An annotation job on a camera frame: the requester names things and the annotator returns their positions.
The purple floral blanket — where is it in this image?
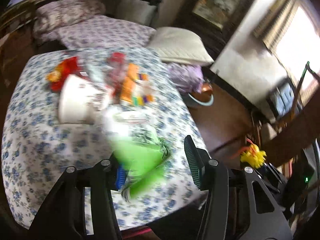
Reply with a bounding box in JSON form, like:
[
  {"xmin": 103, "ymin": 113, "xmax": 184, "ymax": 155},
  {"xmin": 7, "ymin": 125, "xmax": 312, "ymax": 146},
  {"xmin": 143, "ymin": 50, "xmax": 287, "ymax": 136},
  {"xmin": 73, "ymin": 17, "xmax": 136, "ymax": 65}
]
[{"xmin": 167, "ymin": 63, "xmax": 204, "ymax": 94}]

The pink transparent pastry wrapper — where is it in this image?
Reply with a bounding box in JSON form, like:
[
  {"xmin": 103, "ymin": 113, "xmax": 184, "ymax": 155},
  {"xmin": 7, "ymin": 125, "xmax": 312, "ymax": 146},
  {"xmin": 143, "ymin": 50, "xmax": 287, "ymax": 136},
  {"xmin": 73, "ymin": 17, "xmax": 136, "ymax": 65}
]
[{"xmin": 104, "ymin": 52, "xmax": 127, "ymax": 96}]

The bright window with blind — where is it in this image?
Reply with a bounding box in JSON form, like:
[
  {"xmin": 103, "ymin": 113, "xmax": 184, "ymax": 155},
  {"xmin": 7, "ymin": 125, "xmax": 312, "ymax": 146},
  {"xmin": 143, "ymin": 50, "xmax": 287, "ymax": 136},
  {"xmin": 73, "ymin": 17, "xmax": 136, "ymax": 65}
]
[{"xmin": 253, "ymin": 0, "xmax": 319, "ymax": 82}]

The copper brown bowl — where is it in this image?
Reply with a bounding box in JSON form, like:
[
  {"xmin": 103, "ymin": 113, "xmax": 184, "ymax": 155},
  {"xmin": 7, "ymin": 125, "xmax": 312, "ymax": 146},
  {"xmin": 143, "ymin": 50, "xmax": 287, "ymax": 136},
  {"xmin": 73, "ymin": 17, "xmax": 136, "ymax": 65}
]
[{"xmin": 199, "ymin": 82, "xmax": 213, "ymax": 102}]

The green snack bag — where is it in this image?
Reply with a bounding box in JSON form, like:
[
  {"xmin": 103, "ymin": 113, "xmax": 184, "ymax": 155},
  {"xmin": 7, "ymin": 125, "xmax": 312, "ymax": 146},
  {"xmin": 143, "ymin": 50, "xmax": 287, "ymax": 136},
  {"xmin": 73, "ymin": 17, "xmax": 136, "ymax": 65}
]
[{"xmin": 103, "ymin": 107, "xmax": 173, "ymax": 203}]

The cream quilted pillow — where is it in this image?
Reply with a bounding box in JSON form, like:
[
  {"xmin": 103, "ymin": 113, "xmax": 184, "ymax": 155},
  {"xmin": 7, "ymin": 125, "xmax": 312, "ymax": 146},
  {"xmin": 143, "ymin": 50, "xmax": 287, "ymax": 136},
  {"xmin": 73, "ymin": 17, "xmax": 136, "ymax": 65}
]
[{"xmin": 146, "ymin": 27, "xmax": 214, "ymax": 66}]

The framed landscape painting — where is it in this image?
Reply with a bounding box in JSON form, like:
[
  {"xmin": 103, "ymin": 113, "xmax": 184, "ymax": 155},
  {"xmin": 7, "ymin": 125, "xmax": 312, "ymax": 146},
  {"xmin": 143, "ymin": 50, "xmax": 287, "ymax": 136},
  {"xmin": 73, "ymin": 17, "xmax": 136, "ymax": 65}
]
[{"xmin": 191, "ymin": 0, "xmax": 259, "ymax": 29}]

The old television set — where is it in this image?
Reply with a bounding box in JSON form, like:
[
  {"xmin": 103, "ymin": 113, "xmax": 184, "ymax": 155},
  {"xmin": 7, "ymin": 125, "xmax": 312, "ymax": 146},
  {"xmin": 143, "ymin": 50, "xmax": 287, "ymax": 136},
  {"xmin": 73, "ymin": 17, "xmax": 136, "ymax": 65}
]
[{"xmin": 266, "ymin": 77, "xmax": 296, "ymax": 121}]

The dark wooden bed frame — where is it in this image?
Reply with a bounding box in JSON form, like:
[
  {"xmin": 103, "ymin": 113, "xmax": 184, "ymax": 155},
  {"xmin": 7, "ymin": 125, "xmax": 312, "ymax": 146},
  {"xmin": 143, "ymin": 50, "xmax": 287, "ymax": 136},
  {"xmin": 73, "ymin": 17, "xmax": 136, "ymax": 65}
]
[{"xmin": 0, "ymin": 0, "xmax": 66, "ymax": 86}]

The blue floral bed quilt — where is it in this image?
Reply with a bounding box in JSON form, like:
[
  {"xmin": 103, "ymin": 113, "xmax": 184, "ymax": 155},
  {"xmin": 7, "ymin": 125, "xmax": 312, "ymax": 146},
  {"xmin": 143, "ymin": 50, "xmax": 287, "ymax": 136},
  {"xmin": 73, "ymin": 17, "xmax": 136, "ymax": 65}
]
[{"xmin": 1, "ymin": 47, "xmax": 205, "ymax": 230}]

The light blue plastic basin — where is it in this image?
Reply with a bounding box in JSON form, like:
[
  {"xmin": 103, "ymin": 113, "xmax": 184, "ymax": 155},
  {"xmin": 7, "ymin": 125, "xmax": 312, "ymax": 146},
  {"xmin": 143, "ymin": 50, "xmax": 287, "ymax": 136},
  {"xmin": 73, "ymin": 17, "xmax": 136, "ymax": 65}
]
[{"xmin": 186, "ymin": 90, "xmax": 214, "ymax": 108}]

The orange colourful snack packet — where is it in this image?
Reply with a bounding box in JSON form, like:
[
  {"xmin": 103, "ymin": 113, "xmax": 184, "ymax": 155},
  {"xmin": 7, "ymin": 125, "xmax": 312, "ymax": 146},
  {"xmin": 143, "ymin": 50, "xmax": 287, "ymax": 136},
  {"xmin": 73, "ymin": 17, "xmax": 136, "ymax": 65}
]
[{"xmin": 120, "ymin": 63, "xmax": 155, "ymax": 106}]

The red snack wrapper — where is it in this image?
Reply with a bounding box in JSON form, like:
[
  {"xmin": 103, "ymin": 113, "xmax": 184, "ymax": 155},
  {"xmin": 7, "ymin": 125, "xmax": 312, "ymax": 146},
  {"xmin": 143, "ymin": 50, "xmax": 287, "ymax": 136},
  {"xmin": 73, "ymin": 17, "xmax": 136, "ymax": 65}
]
[{"xmin": 46, "ymin": 56, "xmax": 80, "ymax": 92}]

